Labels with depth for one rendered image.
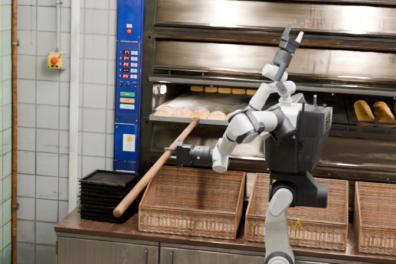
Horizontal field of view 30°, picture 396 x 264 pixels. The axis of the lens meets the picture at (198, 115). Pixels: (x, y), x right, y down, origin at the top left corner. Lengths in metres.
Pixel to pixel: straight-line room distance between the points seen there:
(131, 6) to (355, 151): 1.58
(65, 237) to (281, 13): 1.79
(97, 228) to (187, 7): 1.39
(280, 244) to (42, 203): 1.82
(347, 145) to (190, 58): 1.07
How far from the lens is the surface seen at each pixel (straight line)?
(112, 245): 4.22
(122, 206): 2.51
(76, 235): 4.26
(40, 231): 4.94
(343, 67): 4.39
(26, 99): 4.77
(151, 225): 4.17
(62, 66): 4.59
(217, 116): 4.19
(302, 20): 4.37
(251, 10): 4.40
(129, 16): 4.48
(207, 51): 4.44
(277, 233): 3.64
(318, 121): 3.42
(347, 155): 4.47
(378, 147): 4.49
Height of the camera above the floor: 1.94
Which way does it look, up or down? 10 degrees down
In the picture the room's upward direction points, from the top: 3 degrees clockwise
